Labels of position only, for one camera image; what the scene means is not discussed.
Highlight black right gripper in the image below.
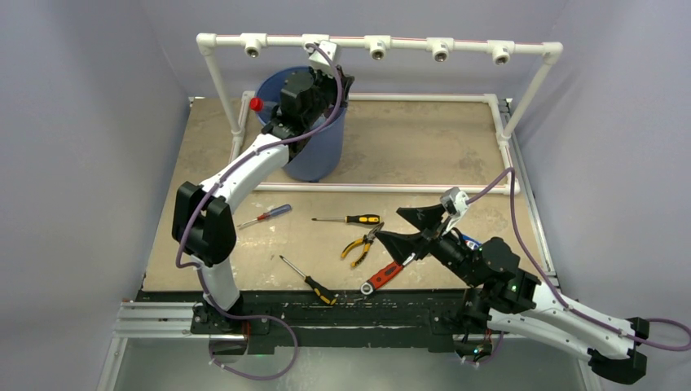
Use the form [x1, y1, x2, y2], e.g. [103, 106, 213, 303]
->
[373, 200, 480, 288]

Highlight blue handle small screwdriver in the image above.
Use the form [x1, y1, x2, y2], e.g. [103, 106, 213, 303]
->
[236, 204, 293, 229]

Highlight yellow black screwdriver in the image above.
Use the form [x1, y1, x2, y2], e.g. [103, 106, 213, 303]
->
[279, 255, 337, 305]
[311, 214, 381, 226]

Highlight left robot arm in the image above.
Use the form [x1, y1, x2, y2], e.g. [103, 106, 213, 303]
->
[172, 68, 354, 333]

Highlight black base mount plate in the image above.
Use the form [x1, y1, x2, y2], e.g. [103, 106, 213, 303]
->
[188, 288, 487, 354]

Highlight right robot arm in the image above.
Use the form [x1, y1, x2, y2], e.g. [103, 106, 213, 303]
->
[376, 204, 649, 384]

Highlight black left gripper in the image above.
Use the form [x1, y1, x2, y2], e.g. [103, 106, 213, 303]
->
[304, 65, 354, 128]

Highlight red label clear bottle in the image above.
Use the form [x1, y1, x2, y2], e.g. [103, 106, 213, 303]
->
[249, 97, 279, 122]

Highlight white PVC pipe frame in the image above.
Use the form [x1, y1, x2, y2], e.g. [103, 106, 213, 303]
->
[196, 33, 564, 168]

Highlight red adjustable wrench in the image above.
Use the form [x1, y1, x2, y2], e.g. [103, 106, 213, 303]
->
[360, 261, 404, 296]

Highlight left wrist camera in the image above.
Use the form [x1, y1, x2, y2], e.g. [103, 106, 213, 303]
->
[305, 40, 341, 77]

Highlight pepsi label bottle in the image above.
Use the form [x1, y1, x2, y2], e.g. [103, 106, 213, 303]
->
[461, 235, 482, 250]

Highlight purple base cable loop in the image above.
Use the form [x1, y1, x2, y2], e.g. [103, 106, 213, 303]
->
[207, 314, 299, 381]

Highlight blue plastic bin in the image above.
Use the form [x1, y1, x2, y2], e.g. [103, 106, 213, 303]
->
[255, 66, 347, 182]

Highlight yellow handle pliers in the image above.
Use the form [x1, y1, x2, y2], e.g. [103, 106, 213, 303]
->
[341, 222, 385, 268]

